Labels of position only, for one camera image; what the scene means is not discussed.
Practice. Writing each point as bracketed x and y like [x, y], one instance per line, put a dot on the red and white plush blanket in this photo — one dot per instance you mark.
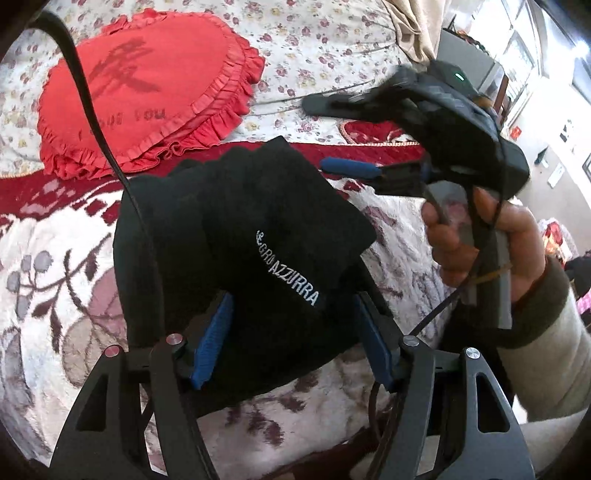
[55, 240]

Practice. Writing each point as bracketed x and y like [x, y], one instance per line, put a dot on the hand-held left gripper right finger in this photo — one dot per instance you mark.
[374, 341]

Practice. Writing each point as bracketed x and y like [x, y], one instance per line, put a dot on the black pants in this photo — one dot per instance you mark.
[258, 198]

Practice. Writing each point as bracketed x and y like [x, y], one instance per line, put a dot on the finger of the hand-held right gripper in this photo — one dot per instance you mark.
[332, 104]
[346, 165]

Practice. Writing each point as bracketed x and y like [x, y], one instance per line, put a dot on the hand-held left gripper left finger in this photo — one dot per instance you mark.
[214, 341]

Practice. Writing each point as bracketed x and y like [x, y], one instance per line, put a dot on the beige curtain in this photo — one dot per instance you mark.
[415, 27]

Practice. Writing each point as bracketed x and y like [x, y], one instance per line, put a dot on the white wall paper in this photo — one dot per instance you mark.
[556, 175]

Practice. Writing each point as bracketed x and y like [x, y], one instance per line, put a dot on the person's right forearm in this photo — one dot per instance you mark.
[554, 346]

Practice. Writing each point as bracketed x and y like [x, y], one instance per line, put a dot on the red heart-shaped frilled pillow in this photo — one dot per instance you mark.
[161, 83]

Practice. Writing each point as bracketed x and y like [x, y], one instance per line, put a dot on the person's right hand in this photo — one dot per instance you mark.
[517, 230]

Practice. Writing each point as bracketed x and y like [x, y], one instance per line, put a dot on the grey cabinet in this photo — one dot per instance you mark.
[455, 48]

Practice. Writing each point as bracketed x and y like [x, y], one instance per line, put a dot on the floral bed sheet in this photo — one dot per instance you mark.
[323, 46]

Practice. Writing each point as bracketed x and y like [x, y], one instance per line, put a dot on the red wall sign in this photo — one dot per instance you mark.
[516, 132]

